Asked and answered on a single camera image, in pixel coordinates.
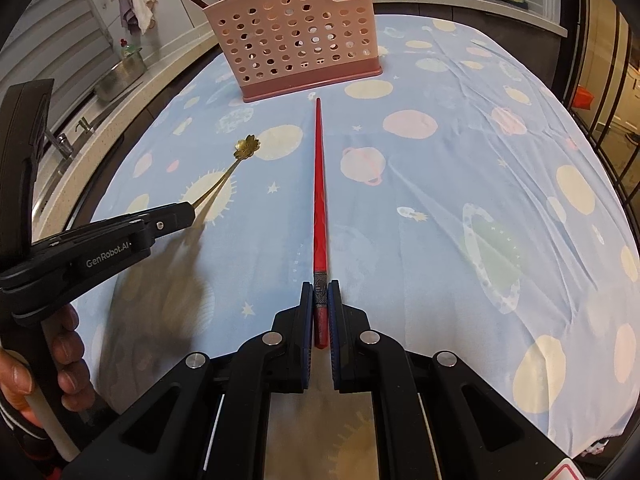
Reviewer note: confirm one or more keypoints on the gold flower spoon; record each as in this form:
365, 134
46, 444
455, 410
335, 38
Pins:
248, 146

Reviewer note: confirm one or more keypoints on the blue planet print tablecloth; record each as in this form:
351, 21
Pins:
450, 160

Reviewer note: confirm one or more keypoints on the bright red chopstick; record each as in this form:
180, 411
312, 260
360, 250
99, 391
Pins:
318, 200

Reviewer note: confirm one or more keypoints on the person's left hand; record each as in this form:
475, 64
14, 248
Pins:
72, 360

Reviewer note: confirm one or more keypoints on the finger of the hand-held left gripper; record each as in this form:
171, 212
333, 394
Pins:
172, 215

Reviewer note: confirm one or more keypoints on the orange bag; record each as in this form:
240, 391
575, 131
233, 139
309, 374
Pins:
584, 97

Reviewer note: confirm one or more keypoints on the chrome faucet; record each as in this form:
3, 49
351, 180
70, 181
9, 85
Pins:
62, 142

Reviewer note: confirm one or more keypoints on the purple hanging cloth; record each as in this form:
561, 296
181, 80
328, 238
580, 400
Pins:
127, 12

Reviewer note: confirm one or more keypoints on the pink perforated utensil holder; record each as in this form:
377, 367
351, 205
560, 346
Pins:
300, 45

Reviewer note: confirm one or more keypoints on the black framed glass door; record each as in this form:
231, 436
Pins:
610, 85

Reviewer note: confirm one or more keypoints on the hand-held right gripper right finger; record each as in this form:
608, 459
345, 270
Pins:
335, 330

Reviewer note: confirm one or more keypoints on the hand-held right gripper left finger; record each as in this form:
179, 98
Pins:
305, 330

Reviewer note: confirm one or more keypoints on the white hanging towel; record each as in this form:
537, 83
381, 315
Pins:
141, 2

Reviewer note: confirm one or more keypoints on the steel basin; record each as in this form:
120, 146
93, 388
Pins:
120, 77

